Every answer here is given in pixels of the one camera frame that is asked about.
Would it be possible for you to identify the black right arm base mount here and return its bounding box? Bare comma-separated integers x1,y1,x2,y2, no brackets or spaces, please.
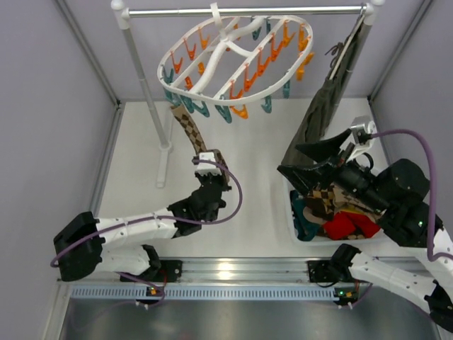
307,260,352,288

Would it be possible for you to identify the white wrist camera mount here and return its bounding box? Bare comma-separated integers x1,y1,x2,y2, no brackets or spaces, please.
348,115,377,162
193,152,221,176

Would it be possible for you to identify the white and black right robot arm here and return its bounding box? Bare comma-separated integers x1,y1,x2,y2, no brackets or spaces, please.
277,127,452,332

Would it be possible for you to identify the olive green hanging garment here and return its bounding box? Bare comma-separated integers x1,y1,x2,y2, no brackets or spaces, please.
281,16,365,166

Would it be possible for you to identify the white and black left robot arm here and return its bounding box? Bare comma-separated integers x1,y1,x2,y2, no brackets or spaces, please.
53,169,230,282

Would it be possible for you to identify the beige ribbed sock striped cuff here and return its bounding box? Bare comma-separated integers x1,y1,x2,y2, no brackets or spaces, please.
303,207,327,225

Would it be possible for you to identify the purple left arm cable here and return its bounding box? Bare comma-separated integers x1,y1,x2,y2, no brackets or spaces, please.
49,159,243,268

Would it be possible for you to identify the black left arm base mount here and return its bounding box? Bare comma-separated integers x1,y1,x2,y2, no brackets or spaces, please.
136,260,183,283

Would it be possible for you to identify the white and steel clothes rack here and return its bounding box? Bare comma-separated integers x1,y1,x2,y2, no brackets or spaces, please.
110,1,384,188

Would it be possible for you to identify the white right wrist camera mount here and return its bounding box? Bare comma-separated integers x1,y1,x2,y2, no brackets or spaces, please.
348,115,377,162

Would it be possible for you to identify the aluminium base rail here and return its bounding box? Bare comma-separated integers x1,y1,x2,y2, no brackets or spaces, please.
162,257,322,285

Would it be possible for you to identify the white round clip hanger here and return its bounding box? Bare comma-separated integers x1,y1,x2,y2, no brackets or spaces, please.
156,3,314,123

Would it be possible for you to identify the teal green sock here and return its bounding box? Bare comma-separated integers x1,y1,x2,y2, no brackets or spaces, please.
289,190,320,242

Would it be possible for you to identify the grey slotted cable duct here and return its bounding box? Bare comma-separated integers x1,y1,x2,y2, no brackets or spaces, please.
71,285,355,301

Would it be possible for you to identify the white plastic laundry basket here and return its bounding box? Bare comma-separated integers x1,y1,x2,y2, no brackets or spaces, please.
281,176,390,247

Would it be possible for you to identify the mustard yellow sock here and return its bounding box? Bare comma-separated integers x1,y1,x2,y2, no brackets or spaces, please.
340,207,365,215

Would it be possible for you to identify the red santa sock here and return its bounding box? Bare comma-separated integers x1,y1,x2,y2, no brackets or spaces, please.
323,212,381,240

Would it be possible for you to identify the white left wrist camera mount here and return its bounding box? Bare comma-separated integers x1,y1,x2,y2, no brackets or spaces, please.
193,152,221,176

